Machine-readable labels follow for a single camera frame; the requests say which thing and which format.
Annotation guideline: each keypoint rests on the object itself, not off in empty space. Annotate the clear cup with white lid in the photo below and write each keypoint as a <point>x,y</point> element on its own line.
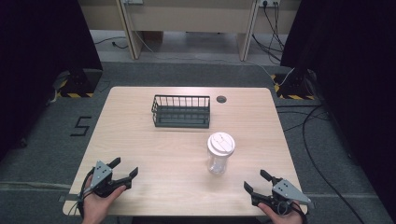
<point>220,152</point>

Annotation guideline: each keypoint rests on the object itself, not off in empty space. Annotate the person's right hand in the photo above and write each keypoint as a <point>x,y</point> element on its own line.
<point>280,217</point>

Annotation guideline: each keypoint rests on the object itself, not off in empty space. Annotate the white wall socket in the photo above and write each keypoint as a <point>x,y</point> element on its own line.
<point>133,1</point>
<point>269,2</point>

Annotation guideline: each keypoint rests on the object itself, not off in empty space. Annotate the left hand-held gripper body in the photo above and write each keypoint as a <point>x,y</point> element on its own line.
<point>101,174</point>

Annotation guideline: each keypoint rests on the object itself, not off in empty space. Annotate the beige wooden desk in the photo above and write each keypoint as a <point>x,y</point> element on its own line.
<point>186,18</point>

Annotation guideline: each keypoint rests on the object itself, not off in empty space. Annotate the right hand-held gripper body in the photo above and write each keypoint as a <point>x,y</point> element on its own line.
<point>285,191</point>

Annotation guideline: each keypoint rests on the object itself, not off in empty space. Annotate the black curtain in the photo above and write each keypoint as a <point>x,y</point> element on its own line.
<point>351,77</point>
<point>37,62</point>

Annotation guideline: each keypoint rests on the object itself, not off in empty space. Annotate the person's left hand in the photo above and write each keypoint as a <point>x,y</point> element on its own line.
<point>98,207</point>

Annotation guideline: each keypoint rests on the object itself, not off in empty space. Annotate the black stand base striped tape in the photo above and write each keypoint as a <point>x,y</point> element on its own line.
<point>77,84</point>
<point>295,87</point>

